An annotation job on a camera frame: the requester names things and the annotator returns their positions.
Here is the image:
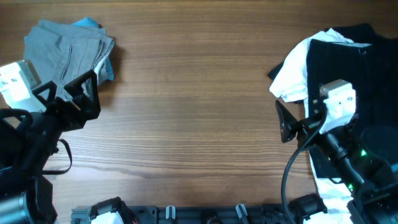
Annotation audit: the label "folded blue denim garment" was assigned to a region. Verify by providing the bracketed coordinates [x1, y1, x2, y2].
[24, 16, 114, 82]

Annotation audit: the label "black garment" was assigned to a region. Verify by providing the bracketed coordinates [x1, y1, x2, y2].
[267, 22, 398, 179]

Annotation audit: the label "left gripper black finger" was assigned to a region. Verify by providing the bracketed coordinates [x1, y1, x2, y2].
[32, 81, 57, 107]
[63, 70, 100, 108]

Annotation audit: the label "black base rail with clips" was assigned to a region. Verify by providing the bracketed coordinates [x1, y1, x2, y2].
[70, 197, 289, 224]

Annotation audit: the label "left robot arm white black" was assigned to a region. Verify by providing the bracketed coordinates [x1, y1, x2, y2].
[1, 70, 101, 223]

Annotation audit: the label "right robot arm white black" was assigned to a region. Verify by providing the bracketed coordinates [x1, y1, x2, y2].
[275, 101, 397, 223]

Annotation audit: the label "white shirt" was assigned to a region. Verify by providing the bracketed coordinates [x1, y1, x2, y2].
[269, 28, 356, 224]

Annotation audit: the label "grey shorts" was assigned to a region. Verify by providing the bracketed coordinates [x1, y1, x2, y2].
[23, 19, 115, 102]

